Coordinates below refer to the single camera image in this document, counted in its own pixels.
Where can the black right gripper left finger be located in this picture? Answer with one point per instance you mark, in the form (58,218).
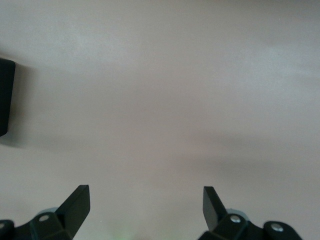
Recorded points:
(75,207)

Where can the black plastic box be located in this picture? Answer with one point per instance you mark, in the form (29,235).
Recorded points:
(6,100)

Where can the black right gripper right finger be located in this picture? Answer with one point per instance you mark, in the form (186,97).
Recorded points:
(212,210)

